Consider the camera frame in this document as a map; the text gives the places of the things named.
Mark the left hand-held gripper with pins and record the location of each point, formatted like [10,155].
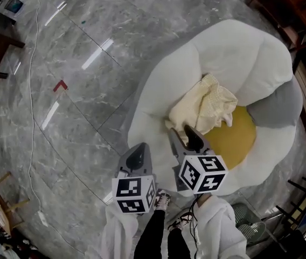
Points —
[127,189]

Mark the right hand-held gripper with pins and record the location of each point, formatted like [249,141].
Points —
[204,174]

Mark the cream yellow clothes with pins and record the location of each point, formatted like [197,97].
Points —
[196,109]

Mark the person's right forearm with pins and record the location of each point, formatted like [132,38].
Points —
[217,225]

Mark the person's left forearm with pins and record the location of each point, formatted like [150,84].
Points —
[118,233]

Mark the person's left shoe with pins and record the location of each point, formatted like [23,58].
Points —
[162,200]

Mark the person's shoe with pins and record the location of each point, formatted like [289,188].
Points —
[180,221]
[162,200]

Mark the person's right shoe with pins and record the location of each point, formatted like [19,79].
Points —
[180,221]

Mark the person's left leg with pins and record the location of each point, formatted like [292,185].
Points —
[150,236]

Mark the person's leg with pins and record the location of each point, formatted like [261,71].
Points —
[150,236]
[178,244]

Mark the person's right leg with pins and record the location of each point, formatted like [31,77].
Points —
[178,244]

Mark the white flower-shaped floor sofa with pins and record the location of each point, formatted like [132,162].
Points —
[236,50]

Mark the red floor tape mark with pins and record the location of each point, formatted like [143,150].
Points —
[60,86]

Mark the white power strip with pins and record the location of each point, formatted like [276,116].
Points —
[42,218]

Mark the black and white sneaker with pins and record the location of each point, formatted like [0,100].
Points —
[2,232]

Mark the wooden cabinet with white top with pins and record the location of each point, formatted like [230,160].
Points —
[298,4]

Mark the framed picture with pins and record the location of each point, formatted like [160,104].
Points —
[14,5]

